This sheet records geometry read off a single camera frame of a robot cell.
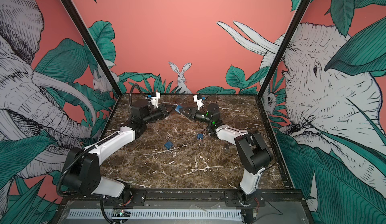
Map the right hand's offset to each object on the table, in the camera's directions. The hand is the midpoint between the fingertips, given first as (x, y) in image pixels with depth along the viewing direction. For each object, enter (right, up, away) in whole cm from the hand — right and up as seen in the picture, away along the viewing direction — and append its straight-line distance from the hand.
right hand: (176, 112), depth 76 cm
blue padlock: (-7, -21, +16) cm, 28 cm away
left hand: (0, +4, +1) cm, 4 cm away
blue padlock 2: (+13, -16, +20) cm, 29 cm away
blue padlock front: (0, +2, +4) cm, 4 cm away
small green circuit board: (-26, -48, -6) cm, 55 cm away
